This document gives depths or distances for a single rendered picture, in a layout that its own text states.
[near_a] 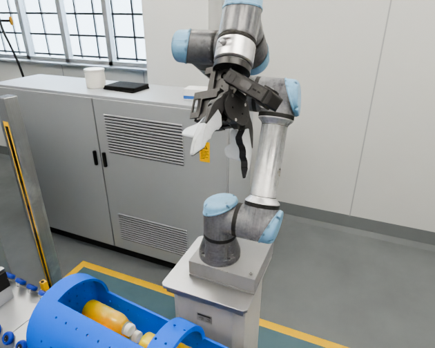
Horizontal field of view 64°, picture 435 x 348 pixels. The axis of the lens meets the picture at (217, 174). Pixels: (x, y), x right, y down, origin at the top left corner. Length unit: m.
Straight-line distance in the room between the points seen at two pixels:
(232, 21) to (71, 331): 0.92
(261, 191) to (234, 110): 0.54
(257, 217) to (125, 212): 2.01
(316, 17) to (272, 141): 2.25
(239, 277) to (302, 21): 2.50
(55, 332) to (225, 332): 0.55
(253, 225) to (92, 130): 1.96
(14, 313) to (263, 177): 1.14
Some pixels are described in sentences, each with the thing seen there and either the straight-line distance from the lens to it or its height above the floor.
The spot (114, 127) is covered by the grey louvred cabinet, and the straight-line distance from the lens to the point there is 2.70.
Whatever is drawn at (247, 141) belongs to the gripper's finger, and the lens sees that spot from 0.66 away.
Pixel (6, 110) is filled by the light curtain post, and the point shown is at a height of 1.65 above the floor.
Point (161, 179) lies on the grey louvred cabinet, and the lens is 2.64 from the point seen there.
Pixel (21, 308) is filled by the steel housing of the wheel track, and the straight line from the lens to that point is 1.72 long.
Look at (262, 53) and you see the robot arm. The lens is 0.79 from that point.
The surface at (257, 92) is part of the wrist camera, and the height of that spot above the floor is 1.90.
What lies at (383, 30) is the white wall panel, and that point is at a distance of 3.25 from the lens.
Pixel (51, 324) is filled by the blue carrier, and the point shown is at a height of 1.19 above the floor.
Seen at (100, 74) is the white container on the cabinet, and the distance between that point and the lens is 2.97.
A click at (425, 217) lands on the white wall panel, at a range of 3.75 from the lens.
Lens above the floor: 2.03
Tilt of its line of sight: 26 degrees down
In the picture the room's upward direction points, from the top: straight up
